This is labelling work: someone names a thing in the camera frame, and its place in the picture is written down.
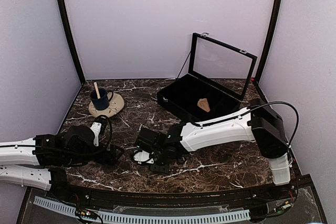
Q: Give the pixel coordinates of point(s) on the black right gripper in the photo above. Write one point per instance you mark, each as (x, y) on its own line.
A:
(161, 169)

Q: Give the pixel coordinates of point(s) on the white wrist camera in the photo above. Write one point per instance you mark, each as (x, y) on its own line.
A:
(142, 157)
(96, 128)

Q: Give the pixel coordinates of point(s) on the dark blue mug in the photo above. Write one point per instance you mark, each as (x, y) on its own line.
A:
(103, 102)

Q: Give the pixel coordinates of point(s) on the white slotted cable duct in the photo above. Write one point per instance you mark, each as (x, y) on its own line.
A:
(123, 214)

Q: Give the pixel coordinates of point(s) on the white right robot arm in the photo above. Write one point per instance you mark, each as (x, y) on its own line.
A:
(257, 122)

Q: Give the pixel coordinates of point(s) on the tan brown sock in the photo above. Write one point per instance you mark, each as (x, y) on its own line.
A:
(204, 105)

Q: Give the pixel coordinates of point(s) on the black table edge rail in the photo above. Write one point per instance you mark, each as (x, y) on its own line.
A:
(99, 198)

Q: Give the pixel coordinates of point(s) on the beige ceramic saucer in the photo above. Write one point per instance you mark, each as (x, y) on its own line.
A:
(116, 104)

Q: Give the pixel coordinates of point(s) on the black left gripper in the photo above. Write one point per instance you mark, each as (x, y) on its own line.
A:
(111, 159)

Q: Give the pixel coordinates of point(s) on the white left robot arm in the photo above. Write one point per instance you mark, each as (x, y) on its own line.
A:
(40, 161)

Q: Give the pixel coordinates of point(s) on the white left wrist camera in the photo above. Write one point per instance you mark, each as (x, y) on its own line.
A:
(96, 128)

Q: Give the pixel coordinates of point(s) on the black glass-lid display box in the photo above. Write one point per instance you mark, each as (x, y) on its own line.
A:
(217, 71)

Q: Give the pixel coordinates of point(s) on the wooden stir stick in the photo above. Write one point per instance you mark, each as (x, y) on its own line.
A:
(97, 90)

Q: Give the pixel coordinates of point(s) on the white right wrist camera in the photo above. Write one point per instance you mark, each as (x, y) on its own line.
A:
(142, 157)

